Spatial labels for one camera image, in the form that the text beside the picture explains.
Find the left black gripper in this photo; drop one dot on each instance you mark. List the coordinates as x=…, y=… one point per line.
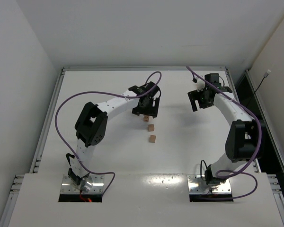
x=145, y=111

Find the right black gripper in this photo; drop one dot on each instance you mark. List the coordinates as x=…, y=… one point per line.
x=194, y=99

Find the wooden block letter D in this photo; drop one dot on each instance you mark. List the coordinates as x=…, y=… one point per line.
x=146, y=118

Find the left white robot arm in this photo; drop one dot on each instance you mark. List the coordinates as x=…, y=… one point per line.
x=92, y=123

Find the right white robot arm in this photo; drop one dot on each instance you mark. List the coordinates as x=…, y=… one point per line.
x=243, y=143

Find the plain wooden block upper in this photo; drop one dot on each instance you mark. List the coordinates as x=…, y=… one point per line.
x=151, y=127

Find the plain wooden block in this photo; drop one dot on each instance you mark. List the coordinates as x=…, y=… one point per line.
x=151, y=127
x=152, y=138

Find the plain wooden block lower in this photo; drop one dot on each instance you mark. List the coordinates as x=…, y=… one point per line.
x=152, y=138

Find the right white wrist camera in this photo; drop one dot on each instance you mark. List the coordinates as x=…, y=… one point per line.
x=200, y=84

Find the aluminium table frame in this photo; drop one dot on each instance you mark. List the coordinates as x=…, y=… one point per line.
x=150, y=188

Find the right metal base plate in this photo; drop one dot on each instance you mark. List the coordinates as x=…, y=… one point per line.
x=197, y=186

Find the metal base plate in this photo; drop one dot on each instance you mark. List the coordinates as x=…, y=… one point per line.
x=91, y=185
x=197, y=186

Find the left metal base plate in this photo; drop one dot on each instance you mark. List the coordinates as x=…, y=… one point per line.
x=91, y=185

